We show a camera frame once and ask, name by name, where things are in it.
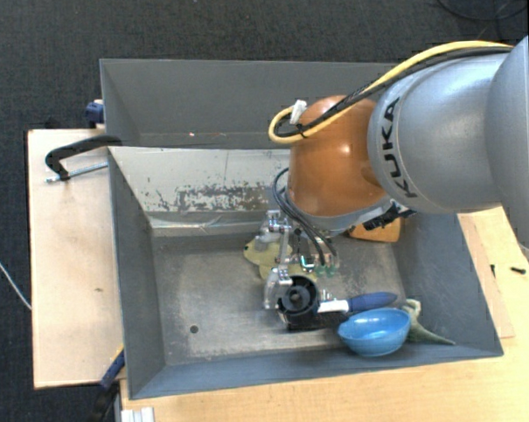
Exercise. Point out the small black screw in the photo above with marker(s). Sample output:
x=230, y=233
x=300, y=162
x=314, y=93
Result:
x=519, y=270

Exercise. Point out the tan wooden block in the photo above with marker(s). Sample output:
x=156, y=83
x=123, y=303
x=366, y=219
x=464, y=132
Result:
x=379, y=235

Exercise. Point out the pale wood flat board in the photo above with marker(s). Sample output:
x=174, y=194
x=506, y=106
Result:
x=71, y=258

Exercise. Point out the pale green toy animal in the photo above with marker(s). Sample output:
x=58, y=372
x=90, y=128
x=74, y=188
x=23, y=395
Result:
x=420, y=330

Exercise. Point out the blue bowl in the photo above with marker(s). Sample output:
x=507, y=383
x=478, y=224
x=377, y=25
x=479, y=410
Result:
x=374, y=330

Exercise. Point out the pale yellow soft thing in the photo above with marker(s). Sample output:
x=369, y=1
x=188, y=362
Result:
x=266, y=260

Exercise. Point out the black cylinder on white bracket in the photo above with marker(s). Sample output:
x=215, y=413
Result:
x=381, y=220

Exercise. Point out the grey metal bin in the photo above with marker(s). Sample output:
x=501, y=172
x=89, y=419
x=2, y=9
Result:
x=216, y=304

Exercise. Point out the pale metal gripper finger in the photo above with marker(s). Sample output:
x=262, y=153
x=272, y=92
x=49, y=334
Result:
x=277, y=225
x=274, y=288

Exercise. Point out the black round object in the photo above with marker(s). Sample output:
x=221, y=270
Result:
x=301, y=302

